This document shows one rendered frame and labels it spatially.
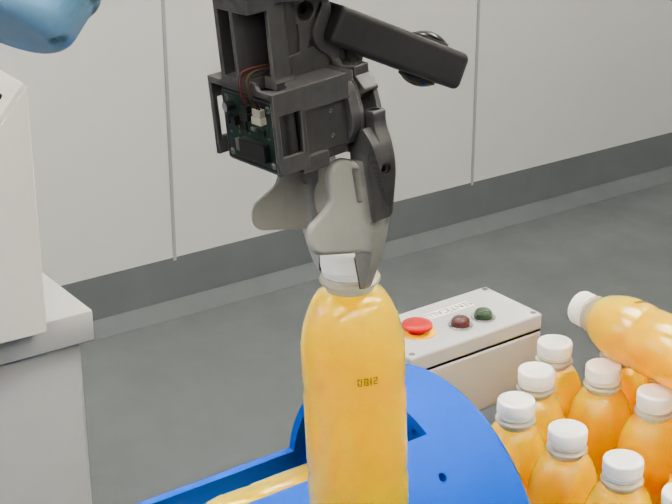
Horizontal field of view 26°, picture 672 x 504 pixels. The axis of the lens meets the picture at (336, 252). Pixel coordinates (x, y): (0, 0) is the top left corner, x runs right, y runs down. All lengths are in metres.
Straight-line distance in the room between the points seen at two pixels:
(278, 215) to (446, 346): 0.69
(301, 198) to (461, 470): 0.33
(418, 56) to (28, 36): 0.24
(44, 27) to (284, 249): 3.69
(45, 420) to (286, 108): 0.97
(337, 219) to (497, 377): 0.81
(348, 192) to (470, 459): 0.36
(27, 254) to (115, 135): 2.51
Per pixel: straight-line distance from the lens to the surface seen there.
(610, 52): 5.27
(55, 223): 4.14
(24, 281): 1.66
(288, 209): 0.97
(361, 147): 0.91
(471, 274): 4.61
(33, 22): 0.88
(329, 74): 0.89
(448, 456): 1.20
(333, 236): 0.92
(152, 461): 3.60
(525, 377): 1.56
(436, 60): 0.95
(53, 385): 1.77
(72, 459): 1.83
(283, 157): 0.88
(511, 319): 1.70
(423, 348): 1.63
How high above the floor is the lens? 1.82
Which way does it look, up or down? 22 degrees down
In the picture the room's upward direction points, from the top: straight up
